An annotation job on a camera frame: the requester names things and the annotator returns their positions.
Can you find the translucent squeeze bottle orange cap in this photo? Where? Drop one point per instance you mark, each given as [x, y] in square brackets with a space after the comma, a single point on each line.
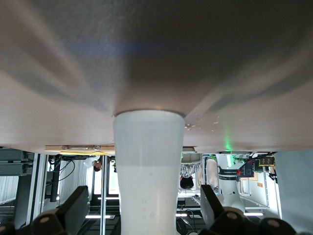
[149, 159]

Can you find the person in striped shirt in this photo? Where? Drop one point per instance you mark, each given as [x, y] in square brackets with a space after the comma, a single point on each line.
[187, 182]

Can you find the person in white shirt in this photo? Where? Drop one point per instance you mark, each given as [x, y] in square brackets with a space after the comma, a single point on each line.
[96, 166]

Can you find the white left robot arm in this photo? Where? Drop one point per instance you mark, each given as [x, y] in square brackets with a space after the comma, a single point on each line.
[227, 186]

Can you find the wooden cutting board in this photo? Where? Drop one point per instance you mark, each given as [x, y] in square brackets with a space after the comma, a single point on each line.
[53, 148]

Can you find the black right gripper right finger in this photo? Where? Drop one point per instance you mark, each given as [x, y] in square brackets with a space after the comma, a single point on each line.
[230, 222]

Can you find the brown table cover sheet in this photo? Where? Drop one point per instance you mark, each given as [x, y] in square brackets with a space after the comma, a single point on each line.
[171, 49]

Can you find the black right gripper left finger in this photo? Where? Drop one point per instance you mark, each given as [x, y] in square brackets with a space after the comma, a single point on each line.
[49, 220]

